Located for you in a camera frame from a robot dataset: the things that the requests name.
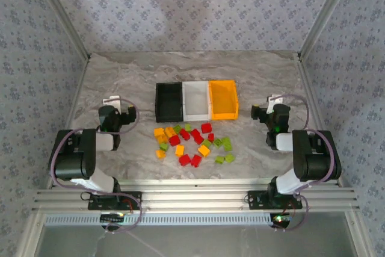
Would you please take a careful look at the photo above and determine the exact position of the orange plastic bin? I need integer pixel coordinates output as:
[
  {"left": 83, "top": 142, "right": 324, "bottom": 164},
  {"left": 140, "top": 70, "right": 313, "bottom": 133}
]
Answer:
[{"left": 208, "top": 79, "right": 240, "bottom": 121}]

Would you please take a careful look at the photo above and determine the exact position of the black plastic bin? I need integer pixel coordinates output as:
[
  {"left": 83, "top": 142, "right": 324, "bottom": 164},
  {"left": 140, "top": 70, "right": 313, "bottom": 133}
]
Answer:
[{"left": 155, "top": 81, "right": 185, "bottom": 123}]

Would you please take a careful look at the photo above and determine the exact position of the white plastic bin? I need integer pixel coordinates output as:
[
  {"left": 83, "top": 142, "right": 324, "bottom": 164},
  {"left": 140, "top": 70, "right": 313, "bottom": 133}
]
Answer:
[{"left": 182, "top": 81, "right": 212, "bottom": 122}]

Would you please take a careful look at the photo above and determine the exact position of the small circuit board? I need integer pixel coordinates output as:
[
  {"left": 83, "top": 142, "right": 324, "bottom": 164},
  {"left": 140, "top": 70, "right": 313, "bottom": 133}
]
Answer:
[
  {"left": 100, "top": 213, "right": 126, "bottom": 224},
  {"left": 269, "top": 213, "right": 294, "bottom": 229}
]

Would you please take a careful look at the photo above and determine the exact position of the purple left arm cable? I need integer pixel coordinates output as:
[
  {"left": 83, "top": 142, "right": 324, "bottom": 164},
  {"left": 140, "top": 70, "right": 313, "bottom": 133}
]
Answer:
[{"left": 49, "top": 98, "right": 143, "bottom": 234}]

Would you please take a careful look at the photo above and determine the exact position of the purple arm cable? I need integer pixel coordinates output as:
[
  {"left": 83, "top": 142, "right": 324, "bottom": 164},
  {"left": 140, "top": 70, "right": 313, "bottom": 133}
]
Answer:
[
  {"left": 49, "top": 98, "right": 143, "bottom": 234},
  {"left": 272, "top": 94, "right": 343, "bottom": 232}
]

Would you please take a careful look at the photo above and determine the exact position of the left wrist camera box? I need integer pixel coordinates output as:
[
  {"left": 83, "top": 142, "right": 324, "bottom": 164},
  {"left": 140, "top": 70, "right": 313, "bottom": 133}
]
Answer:
[{"left": 102, "top": 96, "right": 122, "bottom": 113}]

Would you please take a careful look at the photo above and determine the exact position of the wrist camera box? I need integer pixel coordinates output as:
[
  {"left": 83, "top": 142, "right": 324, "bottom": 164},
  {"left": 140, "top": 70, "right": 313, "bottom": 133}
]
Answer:
[
  {"left": 102, "top": 96, "right": 122, "bottom": 113},
  {"left": 266, "top": 94, "right": 284, "bottom": 113}
]

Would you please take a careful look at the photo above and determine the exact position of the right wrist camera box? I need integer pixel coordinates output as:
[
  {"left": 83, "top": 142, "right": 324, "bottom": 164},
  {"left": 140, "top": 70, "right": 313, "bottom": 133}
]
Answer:
[{"left": 266, "top": 94, "right": 284, "bottom": 113}]

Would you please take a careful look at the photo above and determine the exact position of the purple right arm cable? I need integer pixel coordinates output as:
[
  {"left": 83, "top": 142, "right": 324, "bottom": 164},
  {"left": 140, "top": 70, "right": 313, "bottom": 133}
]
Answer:
[{"left": 272, "top": 94, "right": 343, "bottom": 232}]

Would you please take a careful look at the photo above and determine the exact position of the aluminium table side rail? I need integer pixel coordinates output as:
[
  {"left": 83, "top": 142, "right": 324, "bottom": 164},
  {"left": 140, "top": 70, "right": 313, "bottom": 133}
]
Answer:
[
  {"left": 296, "top": 54, "right": 343, "bottom": 186},
  {"left": 46, "top": 55, "right": 91, "bottom": 190}
]

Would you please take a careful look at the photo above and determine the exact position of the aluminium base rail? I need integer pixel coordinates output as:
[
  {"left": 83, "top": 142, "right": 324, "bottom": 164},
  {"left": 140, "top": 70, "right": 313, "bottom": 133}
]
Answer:
[{"left": 31, "top": 178, "right": 360, "bottom": 211}]

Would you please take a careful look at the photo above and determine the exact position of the slotted grey cable duct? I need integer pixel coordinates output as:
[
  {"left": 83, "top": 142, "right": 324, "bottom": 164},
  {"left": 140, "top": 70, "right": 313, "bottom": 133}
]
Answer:
[{"left": 44, "top": 212, "right": 273, "bottom": 226}]

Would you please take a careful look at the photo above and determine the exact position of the aluminium frame leg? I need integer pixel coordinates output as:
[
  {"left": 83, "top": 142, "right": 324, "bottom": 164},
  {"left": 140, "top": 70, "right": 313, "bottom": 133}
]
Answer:
[
  {"left": 16, "top": 211, "right": 46, "bottom": 257},
  {"left": 345, "top": 211, "right": 377, "bottom": 257}
]

